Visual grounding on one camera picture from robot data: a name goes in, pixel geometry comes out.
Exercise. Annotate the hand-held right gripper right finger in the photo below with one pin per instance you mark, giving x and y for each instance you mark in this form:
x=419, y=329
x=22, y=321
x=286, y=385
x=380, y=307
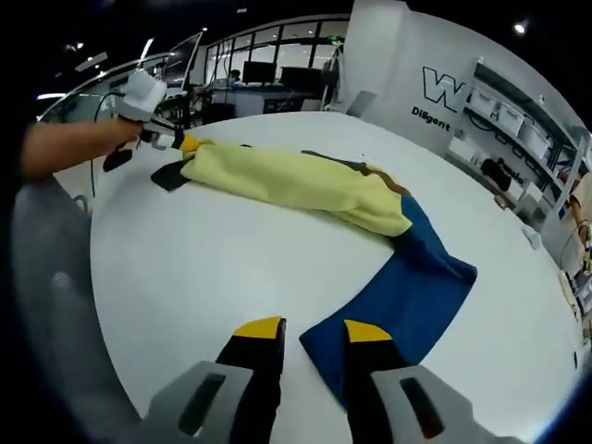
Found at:
x=379, y=370

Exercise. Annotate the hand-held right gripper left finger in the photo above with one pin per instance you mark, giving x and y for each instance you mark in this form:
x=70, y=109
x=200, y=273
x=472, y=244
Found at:
x=250, y=370

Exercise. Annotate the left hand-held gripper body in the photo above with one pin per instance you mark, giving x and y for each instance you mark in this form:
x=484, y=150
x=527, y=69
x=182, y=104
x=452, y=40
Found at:
x=139, y=94

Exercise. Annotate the yellow garment with dark sleeves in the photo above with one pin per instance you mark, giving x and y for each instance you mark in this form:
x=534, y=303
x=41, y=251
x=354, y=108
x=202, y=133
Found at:
x=287, y=180

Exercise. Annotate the person's left hand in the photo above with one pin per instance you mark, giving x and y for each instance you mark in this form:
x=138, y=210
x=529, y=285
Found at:
x=122, y=134

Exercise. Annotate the dark office desk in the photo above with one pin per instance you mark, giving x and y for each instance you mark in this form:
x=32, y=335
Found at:
x=259, y=99

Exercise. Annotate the black computer monitor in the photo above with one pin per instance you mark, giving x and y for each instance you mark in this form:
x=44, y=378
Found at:
x=300, y=76
x=260, y=72

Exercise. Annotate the grey chair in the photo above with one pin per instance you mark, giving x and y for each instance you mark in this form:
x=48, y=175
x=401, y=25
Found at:
x=361, y=102

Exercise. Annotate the pale blue cloth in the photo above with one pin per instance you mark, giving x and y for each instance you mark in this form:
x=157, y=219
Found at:
x=532, y=238

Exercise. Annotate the small brown block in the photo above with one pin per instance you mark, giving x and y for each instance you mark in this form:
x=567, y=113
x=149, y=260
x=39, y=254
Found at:
x=501, y=201

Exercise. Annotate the black bag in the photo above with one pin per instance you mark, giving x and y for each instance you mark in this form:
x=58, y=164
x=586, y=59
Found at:
x=496, y=175

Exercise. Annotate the white box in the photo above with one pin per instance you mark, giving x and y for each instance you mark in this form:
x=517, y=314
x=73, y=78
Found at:
x=464, y=150

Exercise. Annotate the grey metal shelving rack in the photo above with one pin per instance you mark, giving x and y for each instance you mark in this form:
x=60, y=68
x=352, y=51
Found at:
x=571, y=176

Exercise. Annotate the white plastic storage bin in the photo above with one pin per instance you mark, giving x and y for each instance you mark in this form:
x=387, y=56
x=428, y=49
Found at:
x=486, y=99
x=535, y=136
x=511, y=115

